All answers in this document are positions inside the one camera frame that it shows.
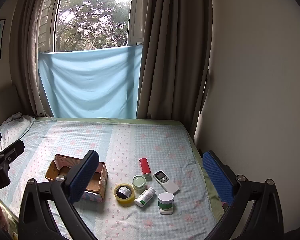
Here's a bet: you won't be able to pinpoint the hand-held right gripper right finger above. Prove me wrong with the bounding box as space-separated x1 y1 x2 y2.
202 150 284 240

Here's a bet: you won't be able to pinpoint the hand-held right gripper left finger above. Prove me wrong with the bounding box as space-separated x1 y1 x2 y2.
18 150 100 240

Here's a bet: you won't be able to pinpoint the cardboard box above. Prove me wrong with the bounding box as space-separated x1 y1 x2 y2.
44 154 108 202

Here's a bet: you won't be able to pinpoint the small dark jar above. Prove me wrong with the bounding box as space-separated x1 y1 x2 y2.
117 186 130 198

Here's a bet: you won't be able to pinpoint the yellow tape roll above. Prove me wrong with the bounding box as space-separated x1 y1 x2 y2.
114 183 136 207

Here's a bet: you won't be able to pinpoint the white remote control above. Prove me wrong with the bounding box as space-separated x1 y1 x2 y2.
153 170 180 195

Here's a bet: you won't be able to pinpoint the green lid jar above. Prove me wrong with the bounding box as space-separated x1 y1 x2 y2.
132 175 147 190

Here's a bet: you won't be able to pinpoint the white jar green label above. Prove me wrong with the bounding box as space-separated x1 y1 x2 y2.
158 192 174 210

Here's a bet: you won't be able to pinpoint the red rectangular box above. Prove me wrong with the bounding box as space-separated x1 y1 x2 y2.
139 158 152 180

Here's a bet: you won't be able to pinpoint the white pill bottle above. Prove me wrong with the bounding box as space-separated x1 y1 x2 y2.
134 187 156 207

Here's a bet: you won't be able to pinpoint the green bed sheet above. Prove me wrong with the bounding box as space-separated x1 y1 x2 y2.
35 117 226 223

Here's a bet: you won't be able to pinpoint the checked pillow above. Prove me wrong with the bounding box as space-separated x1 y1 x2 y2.
0 112 36 155

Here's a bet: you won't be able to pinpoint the yellow patterned cloth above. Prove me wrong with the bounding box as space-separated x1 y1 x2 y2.
6 217 19 240

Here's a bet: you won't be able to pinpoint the blue checked floral blanket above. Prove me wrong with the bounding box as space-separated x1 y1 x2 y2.
0 119 217 240

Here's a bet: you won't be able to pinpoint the grey curtain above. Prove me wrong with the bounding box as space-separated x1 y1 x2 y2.
10 0 65 117

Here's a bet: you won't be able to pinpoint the light blue hanging cloth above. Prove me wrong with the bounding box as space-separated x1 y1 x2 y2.
37 45 143 119

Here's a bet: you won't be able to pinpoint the brown curtains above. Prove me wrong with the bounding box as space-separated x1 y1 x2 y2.
136 0 213 140

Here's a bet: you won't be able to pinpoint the window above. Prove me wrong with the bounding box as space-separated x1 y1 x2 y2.
37 0 143 53

